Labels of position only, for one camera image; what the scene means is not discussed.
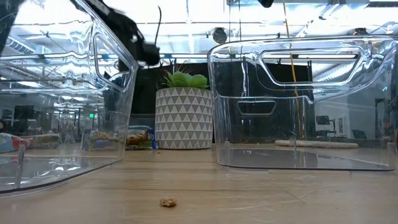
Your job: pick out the colourful granola bar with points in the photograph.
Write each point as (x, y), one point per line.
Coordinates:
(12, 143)

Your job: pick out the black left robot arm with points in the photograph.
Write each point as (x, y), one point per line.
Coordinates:
(115, 21)

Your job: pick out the brown and blue granola bar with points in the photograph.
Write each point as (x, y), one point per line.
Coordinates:
(140, 139)

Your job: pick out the granola crumb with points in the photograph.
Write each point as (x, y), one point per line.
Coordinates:
(168, 202)

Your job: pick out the black panel on stand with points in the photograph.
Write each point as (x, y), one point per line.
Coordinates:
(146, 93)

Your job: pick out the round black fixture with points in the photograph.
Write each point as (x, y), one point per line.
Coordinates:
(219, 35)

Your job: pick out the succulent in patterned pot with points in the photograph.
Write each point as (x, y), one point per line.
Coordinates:
(183, 124)

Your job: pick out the clear plastic bin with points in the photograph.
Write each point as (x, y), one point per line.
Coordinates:
(62, 174)
(295, 158)

